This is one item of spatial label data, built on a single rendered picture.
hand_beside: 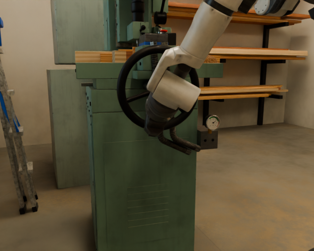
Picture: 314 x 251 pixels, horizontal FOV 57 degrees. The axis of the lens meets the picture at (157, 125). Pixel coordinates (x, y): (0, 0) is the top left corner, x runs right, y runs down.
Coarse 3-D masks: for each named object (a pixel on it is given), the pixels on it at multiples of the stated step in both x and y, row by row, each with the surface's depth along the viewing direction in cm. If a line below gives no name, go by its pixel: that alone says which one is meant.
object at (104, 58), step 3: (102, 54) 123; (105, 54) 123; (108, 54) 124; (111, 54) 124; (102, 57) 123; (105, 57) 124; (108, 57) 124; (111, 57) 124; (216, 57) 137; (219, 57) 137; (102, 60) 124; (105, 60) 124; (108, 60) 124; (111, 60) 125; (219, 60) 138
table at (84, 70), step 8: (80, 64) 107; (88, 64) 108; (96, 64) 108; (104, 64) 109; (112, 64) 110; (120, 64) 111; (136, 64) 112; (208, 64) 120; (216, 64) 121; (80, 72) 107; (88, 72) 108; (96, 72) 109; (104, 72) 110; (112, 72) 110; (136, 72) 105; (144, 72) 104; (152, 72) 105; (200, 72) 120; (208, 72) 121; (216, 72) 122
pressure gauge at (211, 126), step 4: (208, 116) 119; (212, 116) 118; (216, 116) 118; (204, 120) 120; (208, 120) 118; (212, 120) 118; (204, 124) 120; (208, 124) 118; (212, 124) 119; (216, 124) 119; (208, 128) 118; (212, 128) 119; (216, 128) 119; (208, 132) 122
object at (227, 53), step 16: (176, 16) 354; (192, 16) 354; (240, 16) 365; (256, 16) 368; (272, 16) 377; (288, 16) 384; (304, 16) 390; (224, 48) 360; (240, 48) 369; (256, 48) 378; (272, 48) 388; (208, 80) 406; (208, 96) 360; (224, 96) 369; (240, 96) 378; (256, 96) 388; (272, 96) 426; (208, 112) 416
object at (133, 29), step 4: (132, 24) 120; (136, 24) 121; (140, 24) 121; (144, 24) 121; (148, 24) 122; (128, 28) 129; (132, 28) 121; (136, 28) 121; (140, 28) 121; (148, 28) 122; (128, 32) 130; (132, 32) 121; (136, 32) 121; (140, 32) 122; (148, 32) 123; (128, 36) 130; (132, 36) 122; (136, 36) 122; (128, 40) 131; (132, 40) 129; (136, 40) 127
